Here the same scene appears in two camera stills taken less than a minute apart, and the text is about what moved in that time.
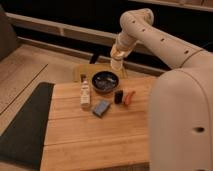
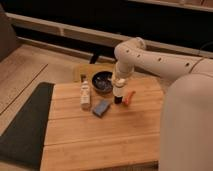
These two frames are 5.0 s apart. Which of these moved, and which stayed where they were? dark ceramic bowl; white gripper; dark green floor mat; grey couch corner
Moved: white gripper
Stayed: dark green floor mat; grey couch corner; dark ceramic bowl
